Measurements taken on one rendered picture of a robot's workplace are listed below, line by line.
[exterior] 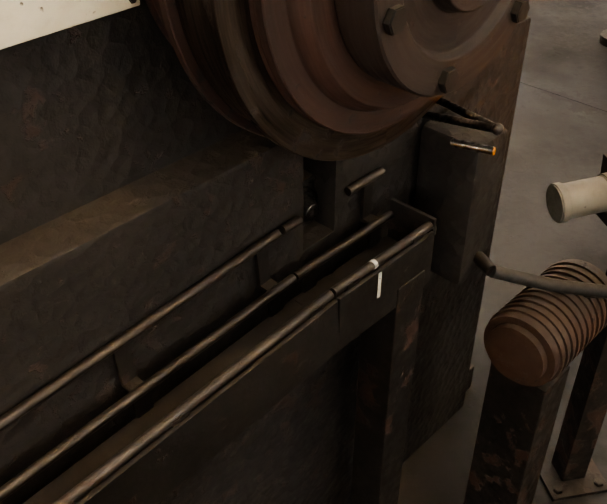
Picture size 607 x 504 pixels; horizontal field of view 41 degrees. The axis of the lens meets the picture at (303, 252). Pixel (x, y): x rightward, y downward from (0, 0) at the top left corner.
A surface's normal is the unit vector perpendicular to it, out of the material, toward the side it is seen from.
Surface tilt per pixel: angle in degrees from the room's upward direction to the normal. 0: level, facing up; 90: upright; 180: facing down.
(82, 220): 0
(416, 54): 90
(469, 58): 90
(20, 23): 90
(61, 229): 0
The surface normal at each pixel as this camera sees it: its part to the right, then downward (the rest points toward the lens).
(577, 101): 0.00, -0.80
